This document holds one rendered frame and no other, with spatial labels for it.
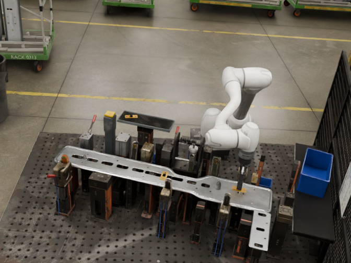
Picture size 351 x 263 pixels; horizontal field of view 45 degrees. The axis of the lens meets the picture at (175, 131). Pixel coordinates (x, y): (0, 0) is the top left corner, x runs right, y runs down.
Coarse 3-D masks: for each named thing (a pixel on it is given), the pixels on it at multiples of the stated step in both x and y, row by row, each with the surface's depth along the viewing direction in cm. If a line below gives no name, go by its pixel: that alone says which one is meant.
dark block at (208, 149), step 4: (204, 148) 272; (208, 148) 272; (212, 148) 272; (204, 152) 269; (208, 152) 268; (204, 156) 271; (208, 156) 270; (204, 160) 273; (208, 160) 272; (204, 164) 274; (208, 164) 274; (204, 168) 276; (208, 168) 279; (204, 172) 278; (204, 184) 283; (200, 200) 290
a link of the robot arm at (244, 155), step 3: (240, 150) 237; (240, 153) 238; (243, 153) 236; (246, 153) 235; (249, 153) 235; (252, 153) 236; (240, 156) 238; (243, 156) 237; (246, 156) 236; (249, 156) 236; (252, 156) 237; (246, 159) 237; (249, 159) 237
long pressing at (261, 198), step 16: (80, 160) 270; (112, 160) 273; (128, 160) 274; (128, 176) 261; (144, 176) 262; (176, 176) 264; (208, 176) 266; (192, 192) 253; (208, 192) 254; (224, 192) 255; (240, 192) 256; (256, 192) 258; (272, 192) 259; (256, 208) 245
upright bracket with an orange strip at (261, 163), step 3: (261, 156) 256; (264, 156) 256; (261, 159) 257; (264, 159) 257; (261, 162) 259; (261, 165) 260; (258, 168) 261; (261, 168) 261; (258, 171) 262; (261, 171) 262; (258, 174) 264; (261, 174) 263; (258, 177) 265; (258, 180) 267; (258, 183) 267; (249, 213) 281
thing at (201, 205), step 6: (198, 204) 246; (204, 204) 246; (198, 210) 244; (204, 210) 251; (198, 216) 246; (198, 222) 249; (198, 228) 252; (192, 234) 265; (198, 234) 256; (192, 240) 258; (198, 240) 257; (198, 246) 257
